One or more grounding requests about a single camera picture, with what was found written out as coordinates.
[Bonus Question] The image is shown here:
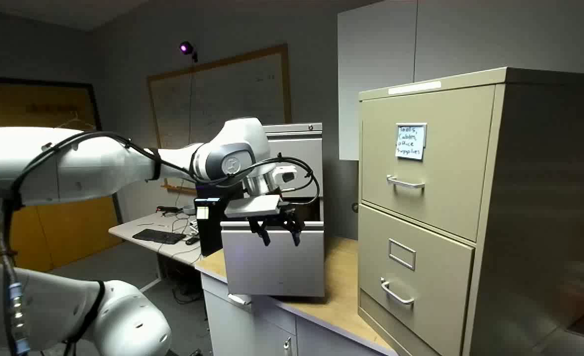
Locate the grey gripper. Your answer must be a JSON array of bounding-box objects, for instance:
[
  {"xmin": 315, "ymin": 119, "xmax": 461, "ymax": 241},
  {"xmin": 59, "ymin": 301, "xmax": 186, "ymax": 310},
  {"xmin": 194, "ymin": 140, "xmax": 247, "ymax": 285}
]
[{"xmin": 221, "ymin": 194, "xmax": 305, "ymax": 249}]

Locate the small grey filing cabinet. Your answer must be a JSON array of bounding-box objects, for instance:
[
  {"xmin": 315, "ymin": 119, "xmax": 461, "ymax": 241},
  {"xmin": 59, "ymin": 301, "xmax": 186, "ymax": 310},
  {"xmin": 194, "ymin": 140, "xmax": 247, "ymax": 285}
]
[{"xmin": 219, "ymin": 121, "xmax": 326, "ymax": 301}]

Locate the orange wall board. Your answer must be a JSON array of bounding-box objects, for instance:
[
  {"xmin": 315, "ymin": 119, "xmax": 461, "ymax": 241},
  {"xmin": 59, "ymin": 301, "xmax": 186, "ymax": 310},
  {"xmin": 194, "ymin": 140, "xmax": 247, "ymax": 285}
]
[{"xmin": 0, "ymin": 75, "xmax": 124, "ymax": 273}]

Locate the beige drawer with label holder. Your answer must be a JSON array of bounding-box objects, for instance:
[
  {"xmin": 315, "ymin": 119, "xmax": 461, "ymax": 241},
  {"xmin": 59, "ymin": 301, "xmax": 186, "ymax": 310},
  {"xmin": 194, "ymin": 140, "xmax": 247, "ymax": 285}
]
[{"xmin": 356, "ymin": 204, "xmax": 477, "ymax": 356}]

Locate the light grey office desk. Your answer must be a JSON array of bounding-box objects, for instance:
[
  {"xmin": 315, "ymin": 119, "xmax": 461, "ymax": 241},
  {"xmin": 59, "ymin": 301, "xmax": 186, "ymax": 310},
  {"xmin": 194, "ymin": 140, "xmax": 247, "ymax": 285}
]
[{"xmin": 107, "ymin": 208, "xmax": 206, "ymax": 269}]

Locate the black computer tower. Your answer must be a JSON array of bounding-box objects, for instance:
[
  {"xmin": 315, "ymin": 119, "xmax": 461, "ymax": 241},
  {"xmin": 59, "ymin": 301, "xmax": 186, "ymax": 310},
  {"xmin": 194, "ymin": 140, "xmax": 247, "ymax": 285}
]
[{"xmin": 194, "ymin": 180, "xmax": 245, "ymax": 259}]

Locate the wood framed whiteboard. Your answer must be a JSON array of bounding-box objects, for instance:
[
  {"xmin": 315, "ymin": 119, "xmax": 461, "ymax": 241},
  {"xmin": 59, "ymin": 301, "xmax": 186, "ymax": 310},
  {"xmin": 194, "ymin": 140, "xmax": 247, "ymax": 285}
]
[{"xmin": 144, "ymin": 42, "xmax": 293, "ymax": 150}]

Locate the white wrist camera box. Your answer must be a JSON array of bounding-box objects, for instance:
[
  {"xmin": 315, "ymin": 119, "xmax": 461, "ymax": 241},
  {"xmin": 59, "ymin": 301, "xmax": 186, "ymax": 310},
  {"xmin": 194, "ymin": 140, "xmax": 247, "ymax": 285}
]
[{"xmin": 271, "ymin": 162, "xmax": 301, "ymax": 194}]

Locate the beige drawer with paper note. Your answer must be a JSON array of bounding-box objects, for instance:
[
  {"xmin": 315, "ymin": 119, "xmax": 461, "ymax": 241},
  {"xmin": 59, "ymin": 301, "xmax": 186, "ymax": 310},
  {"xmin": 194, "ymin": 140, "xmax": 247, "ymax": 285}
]
[{"xmin": 358, "ymin": 83, "xmax": 497, "ymax": 243}]

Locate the camera with purple light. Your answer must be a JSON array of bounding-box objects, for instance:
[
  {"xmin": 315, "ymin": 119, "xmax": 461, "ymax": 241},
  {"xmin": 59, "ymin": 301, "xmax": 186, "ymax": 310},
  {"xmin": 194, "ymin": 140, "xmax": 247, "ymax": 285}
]
[{"xmin": 176, "ymin": 40, "xmax": 200, "ymax": 65}]

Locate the tall beige filing cabinet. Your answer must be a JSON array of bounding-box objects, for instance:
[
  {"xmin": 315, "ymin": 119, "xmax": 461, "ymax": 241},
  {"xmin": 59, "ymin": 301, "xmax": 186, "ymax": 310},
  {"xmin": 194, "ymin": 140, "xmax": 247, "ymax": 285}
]
[{"xmin": 356, "ymin": 65, "xmax": 584, "ymax": 356}]

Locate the black keyboard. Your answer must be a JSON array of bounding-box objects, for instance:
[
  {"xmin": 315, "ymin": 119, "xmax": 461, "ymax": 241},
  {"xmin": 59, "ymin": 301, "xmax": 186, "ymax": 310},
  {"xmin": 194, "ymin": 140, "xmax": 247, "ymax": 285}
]
[{"xmin": 130, "ymin": 227, "xmax": 188, "ymax": 247}]

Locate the white paper note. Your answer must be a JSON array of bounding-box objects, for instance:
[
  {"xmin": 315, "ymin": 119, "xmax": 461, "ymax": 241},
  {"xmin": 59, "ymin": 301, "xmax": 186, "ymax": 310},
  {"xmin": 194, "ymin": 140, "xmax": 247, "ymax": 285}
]
[{"xmin": 394, "ymin": 121, "xmax": 429, "ymax": 162}]

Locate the grey cabinet bottom drawer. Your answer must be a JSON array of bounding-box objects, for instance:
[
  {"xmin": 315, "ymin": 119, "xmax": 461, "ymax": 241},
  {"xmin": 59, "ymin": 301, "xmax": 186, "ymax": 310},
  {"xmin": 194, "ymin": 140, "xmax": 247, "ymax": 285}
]
[{"xmin": 219, "ymin": 220, "xmax": 326, "ymax": 301}]

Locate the metal drawer handle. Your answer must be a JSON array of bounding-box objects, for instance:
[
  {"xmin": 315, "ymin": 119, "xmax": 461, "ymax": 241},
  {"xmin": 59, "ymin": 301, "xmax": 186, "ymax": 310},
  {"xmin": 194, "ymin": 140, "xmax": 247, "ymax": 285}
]
[
  {"xmin": 384, "ymin": 172, "xmax": 427, "ymax": 194},
  {"xmin": 378, "ymin": 275, "xmax": 417, "ymax": 309}
]

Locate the white base cabinet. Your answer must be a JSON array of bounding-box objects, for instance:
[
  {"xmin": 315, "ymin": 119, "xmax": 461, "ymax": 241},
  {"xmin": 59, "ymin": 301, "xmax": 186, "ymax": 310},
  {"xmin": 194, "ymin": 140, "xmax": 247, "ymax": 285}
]
[{"xmin": 200, "ymin": 271, "xmax": 396, "ymax": 356}]

